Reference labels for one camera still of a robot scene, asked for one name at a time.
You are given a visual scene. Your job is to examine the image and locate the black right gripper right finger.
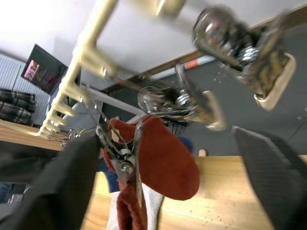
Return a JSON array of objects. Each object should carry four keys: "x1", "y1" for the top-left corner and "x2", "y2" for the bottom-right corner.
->
[{"x1": 231, "y1": 125, "x2": 307, "y2": 230}]

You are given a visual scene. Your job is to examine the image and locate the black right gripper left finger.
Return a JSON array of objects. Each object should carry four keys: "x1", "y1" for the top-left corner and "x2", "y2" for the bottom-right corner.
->
[{"x1": 0, "y1": 135, "x2": 102, "y2": 230}]

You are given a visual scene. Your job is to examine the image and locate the metal clip with cream pads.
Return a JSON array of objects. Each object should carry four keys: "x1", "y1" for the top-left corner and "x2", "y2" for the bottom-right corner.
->
[
  {"x1": 95, "y1": 115, "x2": 145, "y2": 207},
  {"x1": 137, "y1": 69, "x2": 227, "y2": 131},
  {"x1": 192, "y1": 6, "x2": 297, "y2": 112}
]

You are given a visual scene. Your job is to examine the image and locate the red sock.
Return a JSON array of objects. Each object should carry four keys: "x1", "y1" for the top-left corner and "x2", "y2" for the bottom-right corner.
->
[{"x1": 100, "y1": 115, "x2": 201, "y2": 230}]

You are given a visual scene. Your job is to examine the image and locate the small metal hanger clips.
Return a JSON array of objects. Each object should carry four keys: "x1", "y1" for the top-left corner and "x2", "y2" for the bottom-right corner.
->
[{"x1": 47, "y1": 128, "x2": 94, "y2": 147}]

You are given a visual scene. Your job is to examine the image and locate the white sock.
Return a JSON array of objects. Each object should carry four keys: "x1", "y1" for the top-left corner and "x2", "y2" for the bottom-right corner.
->
[{"x1": 106, "y1": 184, "x2": 164, "y2": 230}]

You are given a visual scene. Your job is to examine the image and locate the plaid folded cloth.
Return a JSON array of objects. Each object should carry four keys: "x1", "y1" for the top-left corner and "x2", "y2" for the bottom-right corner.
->
[{"x1": 0, "y1": 88, "x2": 38, "y2": 126}]

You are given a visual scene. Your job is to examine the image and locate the black monitor screen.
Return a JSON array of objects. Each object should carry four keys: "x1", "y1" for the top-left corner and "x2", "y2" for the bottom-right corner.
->
[{"x1": 20, "y1": 44, "x2": 69, "y2": 95}]

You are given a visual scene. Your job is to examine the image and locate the red and blue tube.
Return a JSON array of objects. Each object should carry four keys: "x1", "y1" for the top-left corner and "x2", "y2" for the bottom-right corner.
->
[{"x1": 183, "y1": 57, "x2": 216, "y2": 70}]

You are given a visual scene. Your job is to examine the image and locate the cream plastic clip hanger frame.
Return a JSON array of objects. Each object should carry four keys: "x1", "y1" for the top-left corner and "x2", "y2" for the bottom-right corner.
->
[{"x1": 37, "y1": 0, "x2": 186, "y2": 140}]

